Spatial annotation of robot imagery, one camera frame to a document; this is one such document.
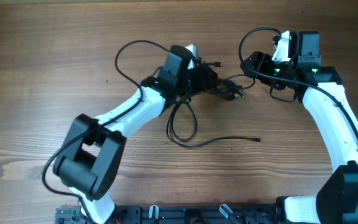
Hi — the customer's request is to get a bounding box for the thick black cable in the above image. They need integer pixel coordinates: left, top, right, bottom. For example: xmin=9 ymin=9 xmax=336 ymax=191
xmin=165 ymin=99 xmax=262 ymax=149

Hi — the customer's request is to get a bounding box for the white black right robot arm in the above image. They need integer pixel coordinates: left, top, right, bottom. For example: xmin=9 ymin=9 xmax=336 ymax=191
xmin=241 ymin=31 xmax=358 ymax=223

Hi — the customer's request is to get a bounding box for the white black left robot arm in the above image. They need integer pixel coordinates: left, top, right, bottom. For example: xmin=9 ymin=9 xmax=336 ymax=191
xmin=52 ymin=44 xmax=216 ymax=223

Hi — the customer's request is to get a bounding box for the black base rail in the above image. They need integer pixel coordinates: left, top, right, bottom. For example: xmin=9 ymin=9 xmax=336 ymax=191
xmin=53 ymin=203 xmax=291 ymax=224

